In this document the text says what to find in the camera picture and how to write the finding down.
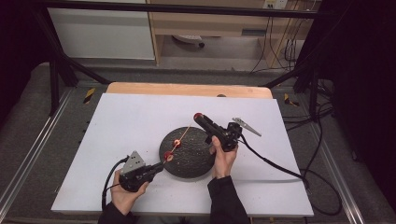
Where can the light wooden desk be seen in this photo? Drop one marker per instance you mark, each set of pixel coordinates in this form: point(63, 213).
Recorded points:
point(202, 25)

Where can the wooden table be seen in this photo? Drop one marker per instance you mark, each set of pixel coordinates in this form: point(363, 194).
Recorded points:
point(186, 89)

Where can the white chair base with castor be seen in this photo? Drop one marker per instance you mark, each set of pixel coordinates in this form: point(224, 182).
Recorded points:
point(188, 39)

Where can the round black plate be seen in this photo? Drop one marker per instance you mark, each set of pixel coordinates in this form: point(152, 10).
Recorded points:
point(193, 161)

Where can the person's right hand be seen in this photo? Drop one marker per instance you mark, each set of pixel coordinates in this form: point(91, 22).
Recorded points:
point(224, 163)

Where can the white board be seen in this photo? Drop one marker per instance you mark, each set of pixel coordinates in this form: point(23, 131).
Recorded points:
point(130, 124)

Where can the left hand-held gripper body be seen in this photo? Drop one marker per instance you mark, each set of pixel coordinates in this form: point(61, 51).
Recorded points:
point(134, 179)

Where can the yellow black tape strip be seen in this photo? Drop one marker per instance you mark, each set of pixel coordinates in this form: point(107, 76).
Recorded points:
point(89, 95)
point(290, 100)

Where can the dark curtain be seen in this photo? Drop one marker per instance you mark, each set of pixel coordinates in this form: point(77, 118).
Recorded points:
point(364, 93)
point(18, 46)

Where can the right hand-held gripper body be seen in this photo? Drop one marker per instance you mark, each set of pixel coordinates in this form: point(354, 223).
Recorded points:
point(229, 138)

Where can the person's left hand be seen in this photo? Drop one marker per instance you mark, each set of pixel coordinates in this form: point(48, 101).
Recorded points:
point(124, 199)

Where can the white wall socket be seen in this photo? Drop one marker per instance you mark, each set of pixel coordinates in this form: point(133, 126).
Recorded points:
point(275, 3)

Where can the aluminium floor rail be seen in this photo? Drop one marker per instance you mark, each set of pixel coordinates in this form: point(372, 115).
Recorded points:
point(34, 146)
point(336, 174)

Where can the black metal frame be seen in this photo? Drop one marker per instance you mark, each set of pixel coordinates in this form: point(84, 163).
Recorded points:
point(186, 8)

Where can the white cabinet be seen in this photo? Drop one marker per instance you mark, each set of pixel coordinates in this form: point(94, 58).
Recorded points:
point(99, 34)

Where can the thin wooden skewer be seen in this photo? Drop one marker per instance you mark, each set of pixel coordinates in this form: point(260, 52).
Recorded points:
point(184, 133)

